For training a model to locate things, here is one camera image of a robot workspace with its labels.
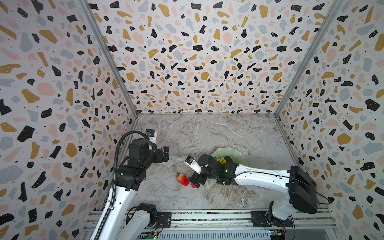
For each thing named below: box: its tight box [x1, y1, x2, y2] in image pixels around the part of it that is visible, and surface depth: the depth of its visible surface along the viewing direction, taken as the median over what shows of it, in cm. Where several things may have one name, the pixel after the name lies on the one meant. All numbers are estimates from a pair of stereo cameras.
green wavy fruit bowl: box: [211, 147, 249, 166], surface depth 96 cm
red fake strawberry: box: [176, 173, 190, 186], surface depth 85 cm
